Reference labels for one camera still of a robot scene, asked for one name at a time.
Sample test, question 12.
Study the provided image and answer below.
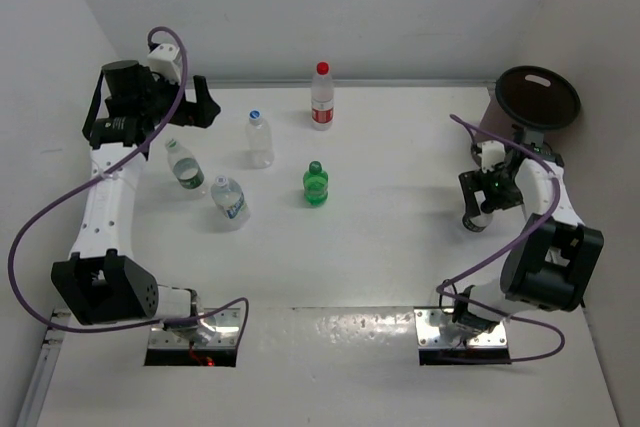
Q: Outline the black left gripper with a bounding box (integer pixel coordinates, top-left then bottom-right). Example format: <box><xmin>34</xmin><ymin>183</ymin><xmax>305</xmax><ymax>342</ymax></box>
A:
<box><xmin>137</xmin><ymin>66</ymin><xmax>219</xmax><ymax>128</ymax></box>

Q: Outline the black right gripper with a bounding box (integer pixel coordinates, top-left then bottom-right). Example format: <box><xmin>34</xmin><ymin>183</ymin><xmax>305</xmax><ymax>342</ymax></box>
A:
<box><xmin>458</xmin><ymin>164</ymin><xmax>525</xmax><ymax>219</ymax></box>

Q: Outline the black label clear bottle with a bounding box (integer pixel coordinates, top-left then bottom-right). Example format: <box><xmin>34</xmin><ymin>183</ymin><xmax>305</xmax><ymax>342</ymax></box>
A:
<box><xmin>462</xmin><ymin>210</ymin><xmax>493</xmax><ymax>233</ymax></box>

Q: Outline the blue cap clear bottle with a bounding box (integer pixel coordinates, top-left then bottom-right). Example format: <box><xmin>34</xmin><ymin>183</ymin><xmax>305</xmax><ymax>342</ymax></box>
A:
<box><xmin>246</xmin><ymin>110</ymin><xmax>275</xmax><ymax>168</ymax></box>

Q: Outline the green plastic bottle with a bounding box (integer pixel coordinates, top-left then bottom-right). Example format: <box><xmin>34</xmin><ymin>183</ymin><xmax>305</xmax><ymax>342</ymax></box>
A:
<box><xmin>303</xmin><ymin>161</ymin><xmax>329</xmax><ymax>207</ymax></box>

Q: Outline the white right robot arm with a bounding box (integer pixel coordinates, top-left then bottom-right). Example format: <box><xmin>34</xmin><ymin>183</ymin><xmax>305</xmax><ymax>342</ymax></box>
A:
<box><xmin>451</xmin><ymin>130</ymin><xmax>604</xmax><ymax>334</ymax></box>

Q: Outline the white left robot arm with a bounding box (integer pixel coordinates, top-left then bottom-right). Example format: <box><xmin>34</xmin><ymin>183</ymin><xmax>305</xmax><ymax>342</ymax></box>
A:
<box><xmin>51</xmin><ymin>60</ymin><xmax>221</xmax><ymax>326</ymax></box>

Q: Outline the brown bin black rim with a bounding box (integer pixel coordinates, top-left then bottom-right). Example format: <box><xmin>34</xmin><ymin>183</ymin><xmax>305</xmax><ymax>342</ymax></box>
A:
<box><xmin>480</xmin><ymin>65</ymin><xmax>581</xmax><ymax>138</ymax></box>

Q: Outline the green label clear bottle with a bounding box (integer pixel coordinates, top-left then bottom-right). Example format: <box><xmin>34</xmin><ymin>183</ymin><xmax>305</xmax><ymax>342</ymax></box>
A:
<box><xmin>165</xmin><ymin>138</ymin><xmax>207</xmax><ymax>197</ymax></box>

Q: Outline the blue label clear bottle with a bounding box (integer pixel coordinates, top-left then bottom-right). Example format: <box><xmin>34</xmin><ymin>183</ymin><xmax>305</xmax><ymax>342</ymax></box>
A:
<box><xmin>211</xmin><ymin>175</ymin><xmax>250</xmax><ymax>230</ymax></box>

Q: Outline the red cap labelled bottle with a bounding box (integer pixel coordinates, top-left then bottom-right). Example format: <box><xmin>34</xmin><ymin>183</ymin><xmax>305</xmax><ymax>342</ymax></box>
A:
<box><xmin>311</xmin><ymin>61</ymin><xmax>334</xmax><ymax>130</ymax></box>

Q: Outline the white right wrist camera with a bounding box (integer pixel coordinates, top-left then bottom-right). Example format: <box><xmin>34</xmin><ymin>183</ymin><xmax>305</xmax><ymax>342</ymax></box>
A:
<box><xmin>479</xmin><ymin>140</ymin><xmax>505</xmax><ymax>172</ymax></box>

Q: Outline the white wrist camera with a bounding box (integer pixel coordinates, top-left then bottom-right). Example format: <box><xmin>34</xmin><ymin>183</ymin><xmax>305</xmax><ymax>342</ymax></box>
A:
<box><xmin>479</xmin><ymin>140</ymin><xmax>505</xmax><ymax>172</ymax></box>
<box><xmin>147</xmin><ymin>43</ymin><xmax>182</xmax><ymax>84</ymax></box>

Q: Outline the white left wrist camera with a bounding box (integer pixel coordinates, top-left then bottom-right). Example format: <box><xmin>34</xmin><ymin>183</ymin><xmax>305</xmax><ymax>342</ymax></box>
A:
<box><xmin>147</xmin><ymin>43</ymin><xmax>182</xmax><ymax>84</ymax></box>

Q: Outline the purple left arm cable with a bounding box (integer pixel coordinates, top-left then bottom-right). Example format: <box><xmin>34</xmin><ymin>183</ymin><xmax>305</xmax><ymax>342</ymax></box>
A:
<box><xmin>7</xmin><ymin>26</ymin><xmax>250</xmax><ymax>353</ymax></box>

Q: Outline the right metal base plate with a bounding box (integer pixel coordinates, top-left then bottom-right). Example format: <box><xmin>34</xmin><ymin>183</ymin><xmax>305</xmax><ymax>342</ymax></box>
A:
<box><xmin>414</xmin><ymin>306</ymin><xmax>508</xmax><ymax>352</ymax></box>

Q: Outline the metal base plate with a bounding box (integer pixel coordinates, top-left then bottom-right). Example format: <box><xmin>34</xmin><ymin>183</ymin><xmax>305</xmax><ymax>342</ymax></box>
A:
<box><xmin>147</xmin><ymin>308</ymin><xmax>243</xmax><ymax>352</ymax></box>
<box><xmin>414</xmin><ymin>306</ymin><xmax>508</xmax><ymax>352</ymax></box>

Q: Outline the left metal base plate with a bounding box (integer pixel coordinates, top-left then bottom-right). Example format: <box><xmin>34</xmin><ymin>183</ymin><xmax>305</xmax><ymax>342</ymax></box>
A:
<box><xmin>147</xmin><ymin>308</ymin><xmax>243</xmax><ymax>352</ymax></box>

